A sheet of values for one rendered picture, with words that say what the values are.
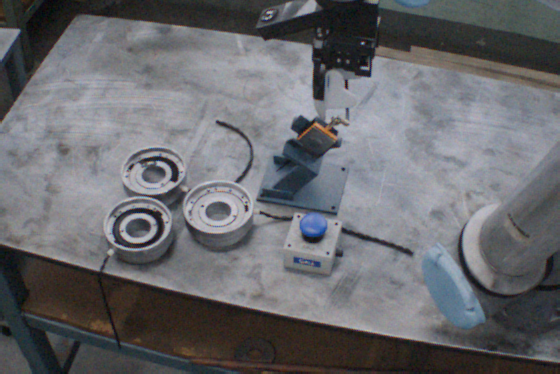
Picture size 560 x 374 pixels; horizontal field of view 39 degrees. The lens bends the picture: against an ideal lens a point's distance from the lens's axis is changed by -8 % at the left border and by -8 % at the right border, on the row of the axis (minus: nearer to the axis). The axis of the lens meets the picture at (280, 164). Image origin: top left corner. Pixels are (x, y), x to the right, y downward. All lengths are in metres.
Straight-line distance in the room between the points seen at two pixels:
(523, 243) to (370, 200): 0.49
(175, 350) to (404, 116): 0.57
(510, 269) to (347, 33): 0.39
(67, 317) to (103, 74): 0.46
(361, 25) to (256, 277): 0.40
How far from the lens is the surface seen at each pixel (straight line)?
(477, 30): 2.93
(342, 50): 1.11
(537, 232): 0.87
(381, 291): 1.22
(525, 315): 1.19
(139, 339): 1.48
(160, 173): 1.36
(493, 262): 0.95
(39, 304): 1.57
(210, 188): 1.31
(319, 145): 1.26
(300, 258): 1.22
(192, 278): 1.24
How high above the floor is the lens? 1.79
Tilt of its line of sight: 46 degrees down
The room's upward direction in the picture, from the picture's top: straight up
